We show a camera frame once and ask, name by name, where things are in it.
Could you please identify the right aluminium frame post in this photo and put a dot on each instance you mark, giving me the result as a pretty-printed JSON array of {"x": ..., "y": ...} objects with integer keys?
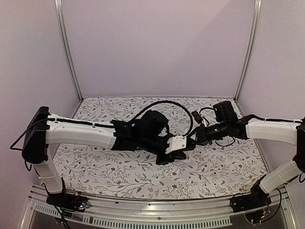
[{"x": 250, "y": 48}]

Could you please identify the left aluminium frame post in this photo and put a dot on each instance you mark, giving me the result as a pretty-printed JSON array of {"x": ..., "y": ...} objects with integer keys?
[{"x": 66, "y": 48}]

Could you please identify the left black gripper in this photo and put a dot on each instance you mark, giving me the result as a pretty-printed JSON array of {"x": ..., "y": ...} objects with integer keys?
[{"x": 173, "y": 156}]

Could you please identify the aluminium frame post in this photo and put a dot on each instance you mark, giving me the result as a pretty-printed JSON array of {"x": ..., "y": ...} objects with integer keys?
[
  {"x": 250, "y": 48},
  {"x": 66, "y": 48}
]

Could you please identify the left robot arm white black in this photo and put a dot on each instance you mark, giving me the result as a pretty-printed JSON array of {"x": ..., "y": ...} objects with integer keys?
[{"x": 148, "y": 130}]

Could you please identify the front aluminium rail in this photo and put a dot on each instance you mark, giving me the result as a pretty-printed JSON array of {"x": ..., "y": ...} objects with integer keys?
[{"x": 210, "y": 213}]

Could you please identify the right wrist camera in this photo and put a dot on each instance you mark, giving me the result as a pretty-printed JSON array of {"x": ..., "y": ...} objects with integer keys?
[{"x": 199, "y": 119}]

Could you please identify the white remote control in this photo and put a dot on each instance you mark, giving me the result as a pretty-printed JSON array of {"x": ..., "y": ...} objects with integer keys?
[{"x": 188, "y": 153}]

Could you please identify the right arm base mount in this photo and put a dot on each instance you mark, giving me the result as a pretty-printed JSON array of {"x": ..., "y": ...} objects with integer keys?
[{"x": 247, "y": 202}]

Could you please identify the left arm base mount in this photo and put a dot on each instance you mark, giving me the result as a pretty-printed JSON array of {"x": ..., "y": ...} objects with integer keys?
[{"x": 70, "y": 202}]

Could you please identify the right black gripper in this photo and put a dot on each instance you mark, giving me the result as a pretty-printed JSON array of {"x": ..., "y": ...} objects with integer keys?
[{"x": 201, "y": 133}]

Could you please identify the floral patterned table mat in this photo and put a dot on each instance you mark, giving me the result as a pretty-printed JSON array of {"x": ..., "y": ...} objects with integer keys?
[{"x": 221, "y": 169}]

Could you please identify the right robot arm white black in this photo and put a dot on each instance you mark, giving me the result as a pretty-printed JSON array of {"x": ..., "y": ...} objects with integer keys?
[{"x": 254, "y": 127}]

